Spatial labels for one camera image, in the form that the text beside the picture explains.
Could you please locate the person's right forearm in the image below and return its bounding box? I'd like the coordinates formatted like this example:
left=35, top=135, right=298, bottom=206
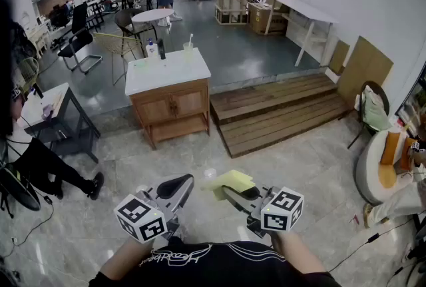
left=270, top=230, right=330, bottom=275

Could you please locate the large cardboard sheet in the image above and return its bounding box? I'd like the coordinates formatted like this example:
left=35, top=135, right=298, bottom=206
left=337, top=35, right=395, bottom=111

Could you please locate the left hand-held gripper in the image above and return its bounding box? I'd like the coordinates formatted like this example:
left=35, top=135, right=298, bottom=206
left=113, top=173, right=196, bottom=244

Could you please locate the small cardboard sheet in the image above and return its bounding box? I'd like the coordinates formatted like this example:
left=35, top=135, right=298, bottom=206
left=328, top=40, right=351, bottom=76

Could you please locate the black power cable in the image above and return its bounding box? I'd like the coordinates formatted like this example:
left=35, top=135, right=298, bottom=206
left=327, top=214, right=420, bottom=274
left=0, top=194, right=56, bottom=248

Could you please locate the person's left forearm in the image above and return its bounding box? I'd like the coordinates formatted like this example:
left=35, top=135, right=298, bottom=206
left=99, top=234, right=160, bottom=280

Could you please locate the long white table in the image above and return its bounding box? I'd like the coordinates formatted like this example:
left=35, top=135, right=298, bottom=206
left=266, top=0, right=339, bottom=68

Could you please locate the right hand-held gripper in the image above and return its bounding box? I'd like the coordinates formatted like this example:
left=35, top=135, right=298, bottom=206
left=222, top=184, right=305, bottom=240

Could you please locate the yellow wire chair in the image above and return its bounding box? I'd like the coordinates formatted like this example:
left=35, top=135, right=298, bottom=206
left=93, top=31, right=147, bottom=87

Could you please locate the black bottle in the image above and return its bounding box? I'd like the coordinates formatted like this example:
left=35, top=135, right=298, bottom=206
left=156, top=38, right=167, bottom=61

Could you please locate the green plastic cup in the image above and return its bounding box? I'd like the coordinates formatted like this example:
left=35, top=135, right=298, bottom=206
left=182, top=42, right=194, bottom=63

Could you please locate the dark round-back chair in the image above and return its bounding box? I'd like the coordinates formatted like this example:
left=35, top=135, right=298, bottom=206
left=347, top=80, right=391, bottom=150

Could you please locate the pale green bag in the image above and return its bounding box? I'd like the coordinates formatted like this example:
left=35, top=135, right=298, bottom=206
left=361, top=85, right=389, bottom=132

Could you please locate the black round chair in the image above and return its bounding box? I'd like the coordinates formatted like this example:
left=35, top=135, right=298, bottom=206
left=0, top=162, right=41, bottom=212

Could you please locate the dark wicker chair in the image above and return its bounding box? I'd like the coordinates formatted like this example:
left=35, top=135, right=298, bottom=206
left=114, top=8, right=157, bottom=47

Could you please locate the brown cardboard box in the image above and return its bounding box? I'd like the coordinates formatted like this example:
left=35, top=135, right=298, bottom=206
left=248, top=2, right=289, bottom=36

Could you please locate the person's black shirt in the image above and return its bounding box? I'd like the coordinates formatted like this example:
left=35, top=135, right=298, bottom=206
left=88, top=240, right=342, bottom=287

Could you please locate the black office chair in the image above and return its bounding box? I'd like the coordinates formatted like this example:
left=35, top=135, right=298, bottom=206
left=57, top=1, right=103, bottom=75

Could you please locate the orange cushion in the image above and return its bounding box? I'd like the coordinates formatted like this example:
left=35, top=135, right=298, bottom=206
left=378, top=164, right=399, bottom=189
left=380, top=131, right=402, bottom=166
left=398, top=137, right=417, bottom=172

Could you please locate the glass window panel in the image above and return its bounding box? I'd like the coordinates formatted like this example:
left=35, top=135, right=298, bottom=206
left=395, top=61, right=426, bottom=139

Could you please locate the green wire chair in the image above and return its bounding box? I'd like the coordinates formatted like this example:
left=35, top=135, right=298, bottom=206
left=17, top=57, right=41, bottom=95

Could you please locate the round white table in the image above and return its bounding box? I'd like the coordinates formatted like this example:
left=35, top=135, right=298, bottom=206
left=131, top=8, right=175, bottom=43

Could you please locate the white soap pump bottle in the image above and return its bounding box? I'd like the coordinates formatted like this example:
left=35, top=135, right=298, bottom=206
left=145, top=38, right=159, bottom=59

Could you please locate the yellow cloth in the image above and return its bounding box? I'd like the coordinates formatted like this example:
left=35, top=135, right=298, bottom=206
left=200, top=169, right=256, bottom=202

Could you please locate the wooden vanity cabinet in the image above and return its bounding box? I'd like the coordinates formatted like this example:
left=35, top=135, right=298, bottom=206
left=128, top=77, right=212, bottom=150

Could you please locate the white round armchair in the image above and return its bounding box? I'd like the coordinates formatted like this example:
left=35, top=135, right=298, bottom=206
left=355, top=128, right=426, bottom=206

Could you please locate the grey metal table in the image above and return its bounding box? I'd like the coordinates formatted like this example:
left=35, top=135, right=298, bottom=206
left=18, top=82, right=101, bottom=164

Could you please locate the wooden step platform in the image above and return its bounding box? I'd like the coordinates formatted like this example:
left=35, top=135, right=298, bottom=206
left=209, top=72, right=351, bottom=159

